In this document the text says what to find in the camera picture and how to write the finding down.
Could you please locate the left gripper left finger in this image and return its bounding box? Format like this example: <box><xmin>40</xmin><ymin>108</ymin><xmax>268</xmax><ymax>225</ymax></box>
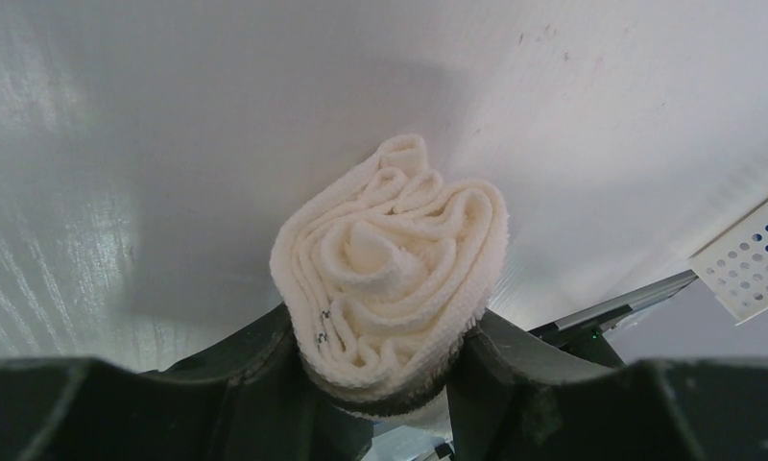
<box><xmin>142</xmin><ymin>305</ymin><xmax>372</xmax><ymax>460</ymax></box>

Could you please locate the cream towel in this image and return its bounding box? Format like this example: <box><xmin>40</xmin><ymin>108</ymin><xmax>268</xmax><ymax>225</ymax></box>
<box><xmin>270</xmin><ymin>134</ymin><xmax>509</xmax><ymax>436</ymax></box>

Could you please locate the white plastic basket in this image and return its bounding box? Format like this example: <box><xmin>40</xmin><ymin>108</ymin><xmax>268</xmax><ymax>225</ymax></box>
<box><xmin>688</xmin><ymin>199</ymin><xmax>768</xmax><ymax>325</ymax></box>

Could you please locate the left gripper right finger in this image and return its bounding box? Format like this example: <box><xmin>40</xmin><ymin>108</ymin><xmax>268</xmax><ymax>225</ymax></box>
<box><xmin>446</xmin><ymin>312</ymin><xmax>626</xmax><ymax>460</ymax></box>

